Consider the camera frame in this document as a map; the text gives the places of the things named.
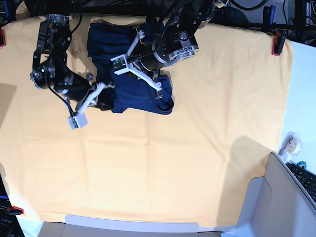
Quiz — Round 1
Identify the red clamp left top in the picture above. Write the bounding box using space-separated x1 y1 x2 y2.
0 29 6 47

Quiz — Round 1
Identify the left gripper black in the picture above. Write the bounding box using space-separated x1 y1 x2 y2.
123 30 163 99

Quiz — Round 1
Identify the red clamp right top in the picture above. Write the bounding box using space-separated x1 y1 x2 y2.
272 30 287 56

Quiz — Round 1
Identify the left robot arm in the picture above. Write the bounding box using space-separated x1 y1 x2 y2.
123 0 223 99

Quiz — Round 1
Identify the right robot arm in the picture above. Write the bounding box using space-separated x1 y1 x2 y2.
30 14 115 117

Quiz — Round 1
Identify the dark blue long-sleeve shirt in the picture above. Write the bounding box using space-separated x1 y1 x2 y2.
87 23 174 115

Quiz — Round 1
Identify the red clamp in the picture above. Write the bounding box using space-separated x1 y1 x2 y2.
4 206 24 215
0 29 6 47
272 30 287 56

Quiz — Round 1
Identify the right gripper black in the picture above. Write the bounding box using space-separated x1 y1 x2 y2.
74 74 116 116

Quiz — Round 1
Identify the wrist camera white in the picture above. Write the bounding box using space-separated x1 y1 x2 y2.
111 54 129 75
67 114 88 130

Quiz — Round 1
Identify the black keyboard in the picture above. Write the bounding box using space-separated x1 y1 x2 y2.
287 163 316 202

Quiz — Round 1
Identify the yellow table cloth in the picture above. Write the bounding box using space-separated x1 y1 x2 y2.
0 17 293 228

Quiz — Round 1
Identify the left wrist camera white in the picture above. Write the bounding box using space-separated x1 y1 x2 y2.
111 54 129 75

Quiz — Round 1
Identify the white cardboard box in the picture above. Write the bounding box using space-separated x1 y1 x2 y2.
39 153 316 237

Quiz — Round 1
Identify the green tape roll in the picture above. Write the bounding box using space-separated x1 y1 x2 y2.
297 161 307 169

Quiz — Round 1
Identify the red clamp left bottom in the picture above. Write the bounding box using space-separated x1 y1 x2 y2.
4 206 24 215

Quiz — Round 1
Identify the clear tape dispenser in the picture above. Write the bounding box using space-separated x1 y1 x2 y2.
278 131 303 157

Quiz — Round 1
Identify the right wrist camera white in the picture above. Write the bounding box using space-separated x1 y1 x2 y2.
67 114 88 130

